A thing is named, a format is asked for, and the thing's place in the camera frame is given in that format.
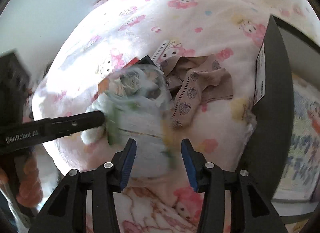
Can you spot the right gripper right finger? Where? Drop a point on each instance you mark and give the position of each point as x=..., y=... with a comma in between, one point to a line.
x=222, y=190

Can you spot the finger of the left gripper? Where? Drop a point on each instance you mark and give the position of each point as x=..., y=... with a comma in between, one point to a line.
x=65, y=126

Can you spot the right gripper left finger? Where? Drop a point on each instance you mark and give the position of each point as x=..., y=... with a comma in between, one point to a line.
x=65, y=209

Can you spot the corn snack bag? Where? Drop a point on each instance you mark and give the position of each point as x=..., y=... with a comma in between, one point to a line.
x=139, y=106

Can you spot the white fluffy plush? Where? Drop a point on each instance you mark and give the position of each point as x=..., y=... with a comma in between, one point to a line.
x=98, y=135

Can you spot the Shin-chan bead art pack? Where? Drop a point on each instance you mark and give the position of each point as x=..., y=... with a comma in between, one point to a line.
x=301, y=171

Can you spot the person left hand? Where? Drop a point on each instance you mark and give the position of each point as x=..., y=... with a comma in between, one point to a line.
x=30, y=191

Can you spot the small black card box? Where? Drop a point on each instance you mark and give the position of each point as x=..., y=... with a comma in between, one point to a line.
x=145, y=62

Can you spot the beige patterned socks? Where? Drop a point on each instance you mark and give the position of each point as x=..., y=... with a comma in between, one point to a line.
x=196, y=81

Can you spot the pink cartoon print blanket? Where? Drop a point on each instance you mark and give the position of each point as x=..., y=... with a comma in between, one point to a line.
x=119, y=30

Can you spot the black cardboard storage box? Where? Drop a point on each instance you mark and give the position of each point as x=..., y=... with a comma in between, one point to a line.
x=287, y=51

